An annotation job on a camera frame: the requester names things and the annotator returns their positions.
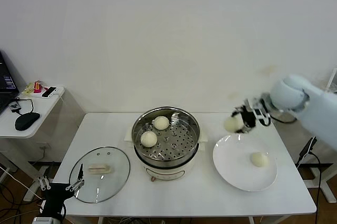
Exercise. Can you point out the round glass pot lid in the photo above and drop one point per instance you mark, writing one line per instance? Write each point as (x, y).
(105, 182)

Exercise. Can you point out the black laptop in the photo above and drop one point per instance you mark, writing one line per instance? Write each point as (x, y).
(5, 87)

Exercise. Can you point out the yellow snack packet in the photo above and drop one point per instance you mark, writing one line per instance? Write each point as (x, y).
(28, 88)

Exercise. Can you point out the cream electric cooker base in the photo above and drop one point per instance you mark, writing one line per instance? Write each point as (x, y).
(168, 171)

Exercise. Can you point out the white wall socket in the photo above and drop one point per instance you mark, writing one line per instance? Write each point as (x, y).
(44, 147)

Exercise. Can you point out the pink snack packet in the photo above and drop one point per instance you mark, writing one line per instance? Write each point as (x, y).
(38, 87)

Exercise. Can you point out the white side table with diffuser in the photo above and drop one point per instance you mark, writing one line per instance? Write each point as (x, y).
(319, 182)

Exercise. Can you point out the white round plate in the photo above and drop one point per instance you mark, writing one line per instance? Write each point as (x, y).
(231, 163)

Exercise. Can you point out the smartphone in white case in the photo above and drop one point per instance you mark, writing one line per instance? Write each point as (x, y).
(49, 91)

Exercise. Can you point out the white side table with laptop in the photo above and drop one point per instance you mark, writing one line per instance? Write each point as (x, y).
(47, 108)

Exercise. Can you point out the black computer mouse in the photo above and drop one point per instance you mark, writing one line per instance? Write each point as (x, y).
(26, 121)

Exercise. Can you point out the white steamed baozi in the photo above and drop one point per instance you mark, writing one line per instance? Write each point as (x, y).
(259, 159)
(232, 124)
(161, 123)
(148, 139)

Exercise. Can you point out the stainless steel steamer pot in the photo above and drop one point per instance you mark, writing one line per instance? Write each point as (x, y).
(179, 140)

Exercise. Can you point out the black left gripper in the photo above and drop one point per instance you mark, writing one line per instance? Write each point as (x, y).
(55, 195)

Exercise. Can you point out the glass diffuser with wooden base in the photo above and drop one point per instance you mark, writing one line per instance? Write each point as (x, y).
(334, 79)

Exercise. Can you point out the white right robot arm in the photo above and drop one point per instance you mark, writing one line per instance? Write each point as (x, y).
(316, 108)

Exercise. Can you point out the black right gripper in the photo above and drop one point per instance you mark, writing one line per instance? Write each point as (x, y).
(249, 117)

